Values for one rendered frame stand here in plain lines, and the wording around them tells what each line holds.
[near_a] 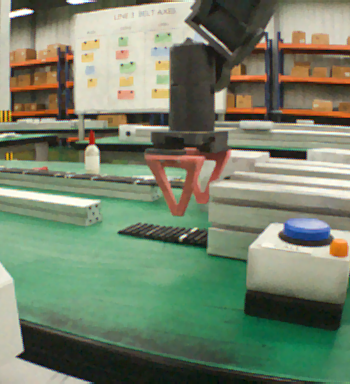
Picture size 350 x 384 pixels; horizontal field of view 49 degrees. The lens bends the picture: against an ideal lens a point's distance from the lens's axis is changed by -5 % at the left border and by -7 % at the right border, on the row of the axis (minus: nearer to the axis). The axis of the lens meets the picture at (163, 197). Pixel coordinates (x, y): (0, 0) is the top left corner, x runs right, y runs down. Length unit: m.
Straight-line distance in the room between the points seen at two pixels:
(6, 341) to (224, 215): 0.27
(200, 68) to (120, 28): 3.39
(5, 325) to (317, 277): 0.22
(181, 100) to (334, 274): 0.27
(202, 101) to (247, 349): 0.29
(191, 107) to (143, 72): 3.22
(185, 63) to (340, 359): 0.35
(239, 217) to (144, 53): 3.32
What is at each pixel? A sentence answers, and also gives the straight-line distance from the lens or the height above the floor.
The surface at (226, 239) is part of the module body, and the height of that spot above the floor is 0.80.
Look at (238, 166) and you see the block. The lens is 0.63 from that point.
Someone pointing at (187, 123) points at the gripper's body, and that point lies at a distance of 0.48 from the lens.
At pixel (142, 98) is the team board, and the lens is 3.68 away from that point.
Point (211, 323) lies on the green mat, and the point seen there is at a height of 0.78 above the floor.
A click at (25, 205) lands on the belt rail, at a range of 0.68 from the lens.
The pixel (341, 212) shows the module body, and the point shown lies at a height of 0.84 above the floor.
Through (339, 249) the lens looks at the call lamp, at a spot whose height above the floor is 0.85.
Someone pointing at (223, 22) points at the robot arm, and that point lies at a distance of 0.48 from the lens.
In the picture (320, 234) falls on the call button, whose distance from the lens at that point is 0.33.
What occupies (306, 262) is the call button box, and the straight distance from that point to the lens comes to 0.31.
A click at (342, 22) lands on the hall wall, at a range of 11.35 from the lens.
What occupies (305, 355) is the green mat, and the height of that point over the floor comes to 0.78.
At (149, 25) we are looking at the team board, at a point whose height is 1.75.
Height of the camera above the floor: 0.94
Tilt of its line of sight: 12 degrees down
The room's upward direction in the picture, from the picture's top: straight up
